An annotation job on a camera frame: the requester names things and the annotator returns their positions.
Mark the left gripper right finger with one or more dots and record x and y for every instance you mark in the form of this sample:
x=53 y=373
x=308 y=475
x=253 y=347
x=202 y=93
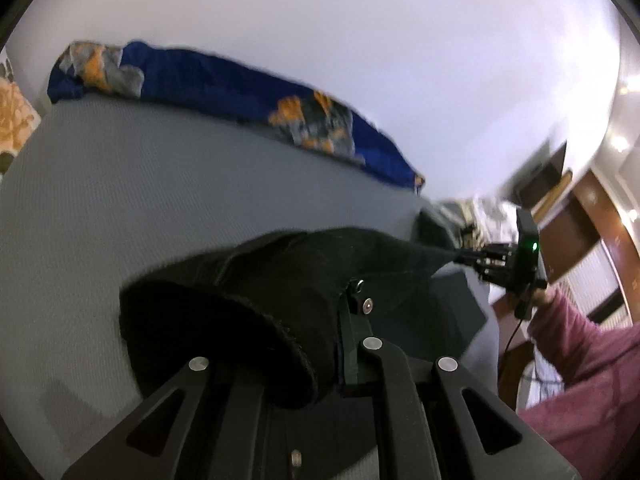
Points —
x=430 y=374

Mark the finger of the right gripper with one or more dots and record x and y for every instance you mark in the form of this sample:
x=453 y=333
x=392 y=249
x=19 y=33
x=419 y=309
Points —
x=493 y=273
x=493 y=253

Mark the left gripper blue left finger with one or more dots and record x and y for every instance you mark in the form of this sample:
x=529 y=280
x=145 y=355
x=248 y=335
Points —
x=195 y=427

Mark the black pants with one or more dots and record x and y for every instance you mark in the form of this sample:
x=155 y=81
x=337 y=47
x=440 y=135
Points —
x=267 y=311

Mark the person right hand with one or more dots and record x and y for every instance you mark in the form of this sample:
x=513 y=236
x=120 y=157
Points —
x=542 y=295

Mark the white patterned cloth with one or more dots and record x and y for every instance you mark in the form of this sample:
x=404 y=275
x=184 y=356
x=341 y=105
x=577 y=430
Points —
x=481 y=220

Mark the brown wooden furniture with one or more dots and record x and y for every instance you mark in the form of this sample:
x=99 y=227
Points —
x=581 y=217

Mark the white floral pillow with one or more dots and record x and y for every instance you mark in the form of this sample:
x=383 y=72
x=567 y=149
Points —
x=18 y=118

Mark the blue floral blanket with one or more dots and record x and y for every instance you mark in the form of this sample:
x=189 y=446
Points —
x=222 y=88

